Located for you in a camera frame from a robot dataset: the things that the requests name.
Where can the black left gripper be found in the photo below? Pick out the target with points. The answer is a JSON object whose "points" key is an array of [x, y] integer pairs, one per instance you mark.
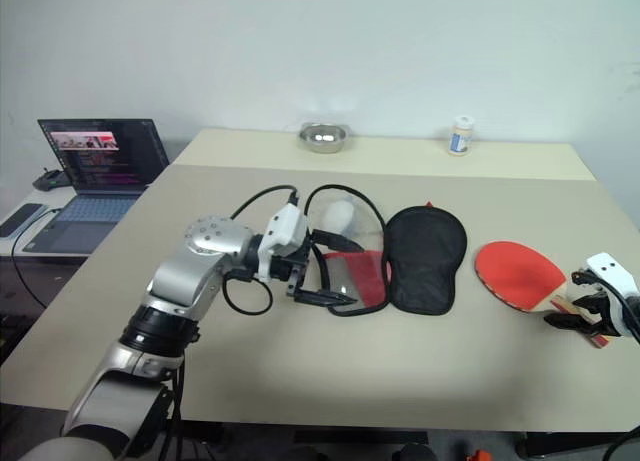
{"points": [[292, 268]]}

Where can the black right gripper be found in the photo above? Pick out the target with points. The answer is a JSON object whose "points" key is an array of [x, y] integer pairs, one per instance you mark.
{"points": [[607, 306]]}

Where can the red table tennis paddle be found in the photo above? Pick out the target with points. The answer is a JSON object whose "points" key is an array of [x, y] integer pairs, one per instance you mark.
{"points": [[520, 271]]}

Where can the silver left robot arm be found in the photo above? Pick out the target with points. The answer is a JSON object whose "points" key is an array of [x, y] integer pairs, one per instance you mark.
{"points": [[200, 271]]}

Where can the white table tennis ball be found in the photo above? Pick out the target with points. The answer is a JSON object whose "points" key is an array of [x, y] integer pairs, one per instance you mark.
{"points": [[339, 214]]}

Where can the black mesh paddle case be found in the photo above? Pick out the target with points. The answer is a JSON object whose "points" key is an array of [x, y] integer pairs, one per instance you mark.
{"points": [[425, 261]]}

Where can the metal bowl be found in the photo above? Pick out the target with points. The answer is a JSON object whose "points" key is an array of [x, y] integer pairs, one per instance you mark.
{"points": [[325, 138]]}

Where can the small orange object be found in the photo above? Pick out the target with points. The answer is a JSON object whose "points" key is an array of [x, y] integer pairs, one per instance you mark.
{"points": [[480, 455]]}

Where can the white plastic bottle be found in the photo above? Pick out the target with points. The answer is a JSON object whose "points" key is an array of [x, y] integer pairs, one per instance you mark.
{"points": [[461, 137]]}

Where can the open grey laptop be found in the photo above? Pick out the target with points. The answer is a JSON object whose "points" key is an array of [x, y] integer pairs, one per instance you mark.
{"points": [[105, 161]]}

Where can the black smartphone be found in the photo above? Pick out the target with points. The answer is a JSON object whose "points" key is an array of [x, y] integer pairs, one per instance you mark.
{"points": [[20, 220]]}

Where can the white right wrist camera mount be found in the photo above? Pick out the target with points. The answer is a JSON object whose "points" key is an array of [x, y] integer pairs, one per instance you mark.
{"points": [[612, 271]]}

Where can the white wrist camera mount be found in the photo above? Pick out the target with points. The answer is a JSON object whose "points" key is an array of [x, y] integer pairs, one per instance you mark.
{"points": [[612, 271], [286, 226]]}

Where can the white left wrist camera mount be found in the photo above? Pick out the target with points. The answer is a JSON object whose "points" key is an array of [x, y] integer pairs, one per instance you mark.
{"points": [[286, 226]]}

